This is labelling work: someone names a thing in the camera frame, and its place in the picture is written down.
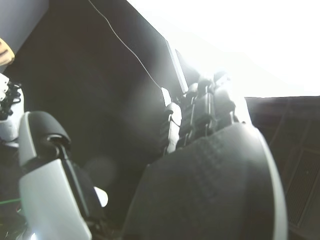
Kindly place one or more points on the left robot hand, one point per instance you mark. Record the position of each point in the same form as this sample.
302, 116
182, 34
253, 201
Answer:
205, 190

